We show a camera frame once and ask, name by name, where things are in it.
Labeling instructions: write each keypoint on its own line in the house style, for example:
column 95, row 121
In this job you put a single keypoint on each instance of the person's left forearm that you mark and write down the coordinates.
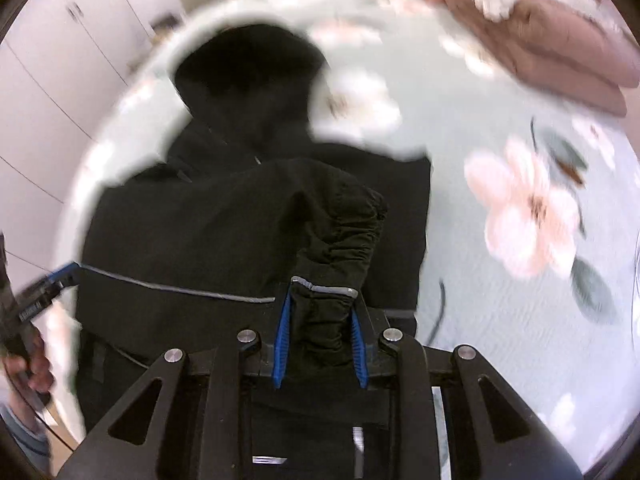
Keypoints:
column 20, row 435

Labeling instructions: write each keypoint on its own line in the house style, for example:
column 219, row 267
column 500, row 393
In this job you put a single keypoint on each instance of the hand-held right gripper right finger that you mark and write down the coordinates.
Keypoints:
column 359, row 352

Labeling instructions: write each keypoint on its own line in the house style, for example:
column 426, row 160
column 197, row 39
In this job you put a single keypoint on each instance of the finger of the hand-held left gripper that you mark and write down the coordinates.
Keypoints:
column 62, row 275

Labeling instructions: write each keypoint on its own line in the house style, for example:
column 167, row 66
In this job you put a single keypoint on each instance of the folded pink blanket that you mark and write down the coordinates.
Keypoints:
column 560, row 55

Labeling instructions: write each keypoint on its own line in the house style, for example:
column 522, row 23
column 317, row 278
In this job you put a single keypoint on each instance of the floral light green bedspread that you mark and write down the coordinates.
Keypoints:
column 475, row 310

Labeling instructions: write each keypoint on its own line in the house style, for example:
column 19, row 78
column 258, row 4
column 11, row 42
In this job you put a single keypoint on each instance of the person's left hand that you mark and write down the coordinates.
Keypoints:
column 35, row 367

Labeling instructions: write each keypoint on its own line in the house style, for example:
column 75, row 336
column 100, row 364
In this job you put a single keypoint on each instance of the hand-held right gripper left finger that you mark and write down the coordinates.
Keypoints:
column 283, row 340

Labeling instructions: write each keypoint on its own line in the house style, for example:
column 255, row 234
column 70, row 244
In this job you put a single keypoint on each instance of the black hooded jacket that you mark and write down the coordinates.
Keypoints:
column 200, row 235

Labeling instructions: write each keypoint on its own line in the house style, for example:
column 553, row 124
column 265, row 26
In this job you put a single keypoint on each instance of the white wardrobe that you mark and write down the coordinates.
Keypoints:
column 50, row 85

